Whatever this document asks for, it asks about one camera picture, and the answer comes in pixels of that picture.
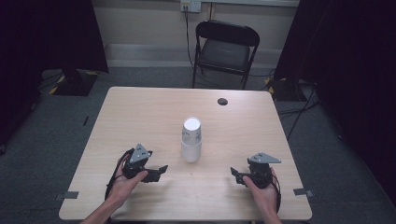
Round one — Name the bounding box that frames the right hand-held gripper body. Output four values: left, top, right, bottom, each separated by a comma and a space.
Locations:
247, 151, 282, 189

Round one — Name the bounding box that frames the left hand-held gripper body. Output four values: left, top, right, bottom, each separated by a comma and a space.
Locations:
122, 143, 154, 181

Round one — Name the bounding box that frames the white wall socket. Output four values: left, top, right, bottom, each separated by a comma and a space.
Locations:
179, 0, 203, 14

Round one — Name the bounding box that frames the grey tape strip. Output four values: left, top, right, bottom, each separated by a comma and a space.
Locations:
53, 190, 80, 202
292, 188, 315, 199

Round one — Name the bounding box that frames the black folding chair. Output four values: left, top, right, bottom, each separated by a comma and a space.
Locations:
191, 19, 262, 91

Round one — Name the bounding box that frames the person's right hand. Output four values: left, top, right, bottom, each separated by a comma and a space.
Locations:
242, 167, 280, 217

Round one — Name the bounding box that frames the person's left hand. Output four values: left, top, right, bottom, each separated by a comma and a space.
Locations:
106, 154, 149, 209

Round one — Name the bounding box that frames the black stand base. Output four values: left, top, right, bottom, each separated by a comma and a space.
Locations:
48, 68, 100, 97
264, 77, 309, 103

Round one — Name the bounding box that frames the black wall socket cable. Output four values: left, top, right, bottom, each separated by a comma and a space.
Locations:
184, 8, 196, 69

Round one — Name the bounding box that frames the black curtain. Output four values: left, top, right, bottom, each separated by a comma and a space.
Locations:
273, 0, 396, 208
0, 0, 109, 150

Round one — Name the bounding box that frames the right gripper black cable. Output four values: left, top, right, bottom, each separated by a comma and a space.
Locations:
270, 173, 283, 215

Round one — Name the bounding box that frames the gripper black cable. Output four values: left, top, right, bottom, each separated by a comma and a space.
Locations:
104, 147, 135, 202
270, 173, 283, 215

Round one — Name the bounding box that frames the printed white paper cup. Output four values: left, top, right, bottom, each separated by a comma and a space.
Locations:
181, 116, 203, 147

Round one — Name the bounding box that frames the plain white paper cup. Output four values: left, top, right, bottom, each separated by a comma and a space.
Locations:
180, 139, 203, 163

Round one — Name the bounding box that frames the black floor cable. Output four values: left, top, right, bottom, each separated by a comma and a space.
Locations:
276, 81, 321, 142

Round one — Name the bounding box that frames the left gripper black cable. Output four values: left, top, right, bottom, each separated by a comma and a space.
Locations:
104, 147, 135, 202

